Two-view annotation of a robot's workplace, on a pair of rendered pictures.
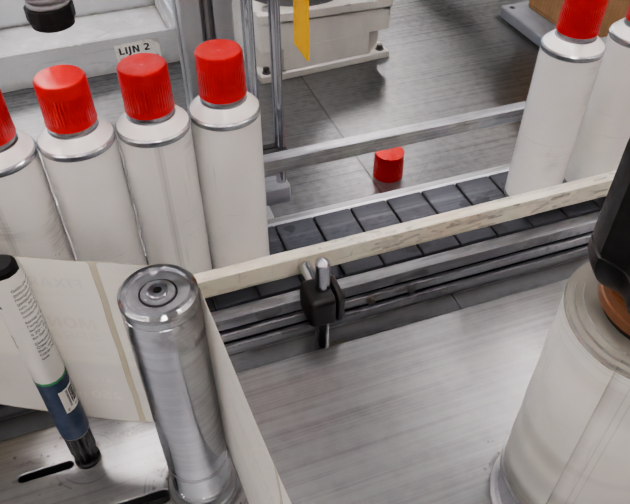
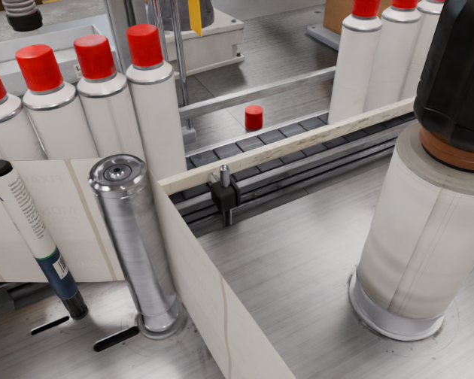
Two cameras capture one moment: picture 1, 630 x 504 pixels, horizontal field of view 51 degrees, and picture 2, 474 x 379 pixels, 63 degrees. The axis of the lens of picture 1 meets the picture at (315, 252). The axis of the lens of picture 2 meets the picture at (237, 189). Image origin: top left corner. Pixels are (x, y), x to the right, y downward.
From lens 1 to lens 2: 0.07 m
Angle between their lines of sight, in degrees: 5
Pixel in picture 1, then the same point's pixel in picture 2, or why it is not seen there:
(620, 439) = (445, 238)
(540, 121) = (347, 74)
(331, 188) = (220, 135)
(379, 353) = (265, 224)
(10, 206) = (7, 144)
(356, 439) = (259, 277)
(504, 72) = (314, 63)
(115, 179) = (80, 122)
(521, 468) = (373, 276)
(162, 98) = (107, 62)
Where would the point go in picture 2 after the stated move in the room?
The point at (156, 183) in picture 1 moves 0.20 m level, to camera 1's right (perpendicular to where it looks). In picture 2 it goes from (108, 123) to (293, 107)
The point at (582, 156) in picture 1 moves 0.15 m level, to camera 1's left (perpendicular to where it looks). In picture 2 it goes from (372, 96) to (278, 104)
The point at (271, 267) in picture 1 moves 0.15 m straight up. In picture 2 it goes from (189, 177) to (174, 63)
